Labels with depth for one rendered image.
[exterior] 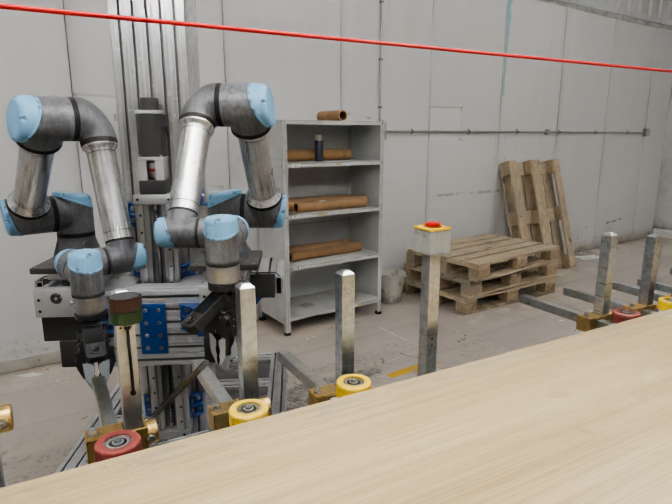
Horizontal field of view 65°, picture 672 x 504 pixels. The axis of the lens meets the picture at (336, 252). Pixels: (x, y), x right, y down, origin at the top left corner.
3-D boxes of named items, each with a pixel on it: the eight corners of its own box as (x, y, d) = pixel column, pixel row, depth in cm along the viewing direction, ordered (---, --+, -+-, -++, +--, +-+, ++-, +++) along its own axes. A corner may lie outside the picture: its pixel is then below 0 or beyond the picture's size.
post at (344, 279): (335, 448, 138) (335, 269, 127) (346, 444, 139) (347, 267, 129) (341, 455, 135) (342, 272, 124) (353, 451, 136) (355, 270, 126)
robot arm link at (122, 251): (104, 107, 154) (139, 271, 153) (64, 106, 147) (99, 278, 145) (117, 91, 145) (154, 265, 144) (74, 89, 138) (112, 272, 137)
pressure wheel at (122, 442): (97, 488, 101) (91, 433, 98) (141, 475, 104) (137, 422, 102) (101, 514, 94) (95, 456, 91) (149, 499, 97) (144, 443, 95)
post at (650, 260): (630, 360, 197) (646, 233, 187) (635, 358, 199) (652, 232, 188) (639, 364, 194) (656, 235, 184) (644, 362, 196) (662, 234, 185)
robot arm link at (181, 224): (176, 73, 143) (146, 236, 123) (216, 73, 143) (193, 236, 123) (188, 102, 154) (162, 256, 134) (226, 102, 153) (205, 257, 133)
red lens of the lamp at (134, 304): (106, 305, 100) (104, 294, 100) (139, 301, 103) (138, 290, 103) (109, 314, 95) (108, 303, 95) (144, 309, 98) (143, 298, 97)
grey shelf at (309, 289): (259, 319, 426) (252, 120, 393) (349, 300, 476) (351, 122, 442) (286, 336, 390) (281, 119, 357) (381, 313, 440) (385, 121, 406)
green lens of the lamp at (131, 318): (107, 318, 101) (106, 307, 100) (140, 313, 104) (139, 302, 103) (111, 328, 96) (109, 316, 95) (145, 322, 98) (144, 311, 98)
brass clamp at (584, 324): (574, 328, 179) (575, 314, 178) (599, 321, 185) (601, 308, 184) (590, 334, 174) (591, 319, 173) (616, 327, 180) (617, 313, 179)
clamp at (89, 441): (86, 452, 108) (83, 430, 107) (155, 435, 114) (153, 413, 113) (88, 467, 103) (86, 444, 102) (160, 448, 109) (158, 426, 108)
